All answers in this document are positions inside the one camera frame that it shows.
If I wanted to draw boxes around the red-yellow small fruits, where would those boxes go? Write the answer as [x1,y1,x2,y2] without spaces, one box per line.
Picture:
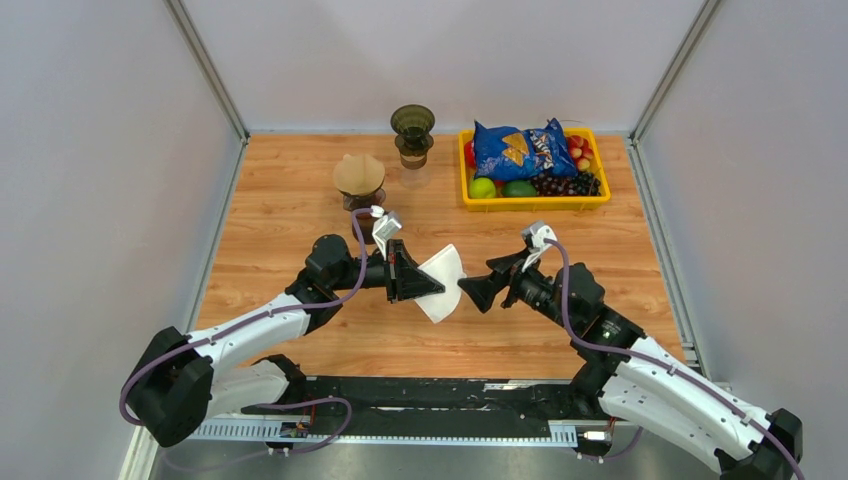
[566,135,595,172]

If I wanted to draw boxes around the dark green lime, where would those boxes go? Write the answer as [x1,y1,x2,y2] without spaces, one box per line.
[501,180,538,198]

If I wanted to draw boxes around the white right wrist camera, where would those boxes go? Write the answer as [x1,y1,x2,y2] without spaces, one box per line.
[521,220,558,271]

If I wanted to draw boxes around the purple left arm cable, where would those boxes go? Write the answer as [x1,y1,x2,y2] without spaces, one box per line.
[118,207,374,458]

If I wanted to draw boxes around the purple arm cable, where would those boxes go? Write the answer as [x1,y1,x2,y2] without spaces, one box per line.
[546,239,806,480]
[118,207,374,458]

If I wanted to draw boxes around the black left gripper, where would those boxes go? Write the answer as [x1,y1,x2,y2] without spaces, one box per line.
[330,239,445,305]

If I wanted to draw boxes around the dark purple grape bunch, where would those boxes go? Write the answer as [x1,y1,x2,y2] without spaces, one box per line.
[529,172,601,197]

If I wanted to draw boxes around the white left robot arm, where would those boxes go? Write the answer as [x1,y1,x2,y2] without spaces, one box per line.
[121,234,463,447]

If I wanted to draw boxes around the yellow-green lime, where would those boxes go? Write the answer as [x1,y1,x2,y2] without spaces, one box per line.
[468,177,497,200]

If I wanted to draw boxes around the aluminium frame rail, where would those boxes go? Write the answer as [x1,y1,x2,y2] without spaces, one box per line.
[119,380,763,480]

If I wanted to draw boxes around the red fruit in bin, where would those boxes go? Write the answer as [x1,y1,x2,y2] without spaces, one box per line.
[463,140,476,170]

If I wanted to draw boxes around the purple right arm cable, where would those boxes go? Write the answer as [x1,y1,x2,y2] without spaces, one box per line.
[546,239,806,480]

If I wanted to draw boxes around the white paper sheet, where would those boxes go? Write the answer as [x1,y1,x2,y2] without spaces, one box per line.
[415,244,467,324]

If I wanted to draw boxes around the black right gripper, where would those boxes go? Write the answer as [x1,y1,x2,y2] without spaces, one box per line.
[457,248,577,333]

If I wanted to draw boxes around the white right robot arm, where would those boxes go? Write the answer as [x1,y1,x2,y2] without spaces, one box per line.
[458,251,803,479]

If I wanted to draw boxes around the blue chips bag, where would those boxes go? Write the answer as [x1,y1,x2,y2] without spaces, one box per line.
[472,118,578,182]

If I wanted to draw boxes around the brown paper coffee filter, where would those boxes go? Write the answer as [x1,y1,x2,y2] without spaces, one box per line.
[332,154,386,196]

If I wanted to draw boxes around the clear glass with brown sleeve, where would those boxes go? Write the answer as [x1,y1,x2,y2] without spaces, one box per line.
[400,155,430,189]

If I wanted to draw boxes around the red-black coffee carafe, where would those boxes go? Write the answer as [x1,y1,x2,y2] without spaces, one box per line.
[342,188,386,245]

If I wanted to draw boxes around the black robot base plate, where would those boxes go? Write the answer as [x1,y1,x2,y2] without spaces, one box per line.
[239,374,617,442]

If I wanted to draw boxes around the yellow plastic bin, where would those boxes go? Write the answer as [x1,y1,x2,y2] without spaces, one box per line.
[456,127,611,213]

